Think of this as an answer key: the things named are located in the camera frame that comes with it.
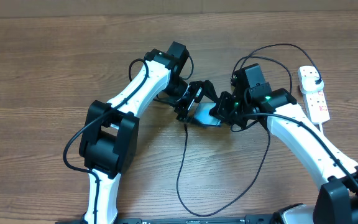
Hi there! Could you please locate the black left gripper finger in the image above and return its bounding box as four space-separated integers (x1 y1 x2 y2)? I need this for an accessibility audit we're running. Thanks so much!
185 116 206 126
197 80 219 103

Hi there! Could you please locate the Samsung Galaxy smartphone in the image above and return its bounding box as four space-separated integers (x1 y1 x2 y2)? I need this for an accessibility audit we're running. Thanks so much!
194 103 221 127

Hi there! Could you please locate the black USB charging cable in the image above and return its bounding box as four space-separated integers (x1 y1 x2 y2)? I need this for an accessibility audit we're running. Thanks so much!
176 43 323 218

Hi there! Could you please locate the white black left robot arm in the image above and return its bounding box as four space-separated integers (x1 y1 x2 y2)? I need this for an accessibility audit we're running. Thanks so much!
79 42 216 223

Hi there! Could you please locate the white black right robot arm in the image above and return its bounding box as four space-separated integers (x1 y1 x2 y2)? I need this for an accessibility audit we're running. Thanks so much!
210 63 358 224

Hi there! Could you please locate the white charger plug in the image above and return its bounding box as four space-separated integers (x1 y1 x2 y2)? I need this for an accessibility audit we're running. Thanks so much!
300 77 324 95

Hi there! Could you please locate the white power strip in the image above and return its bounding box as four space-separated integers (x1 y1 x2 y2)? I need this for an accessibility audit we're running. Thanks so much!
298 65 330 125

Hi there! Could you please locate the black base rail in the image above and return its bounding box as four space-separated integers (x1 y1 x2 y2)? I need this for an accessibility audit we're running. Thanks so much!
54 213 279 224

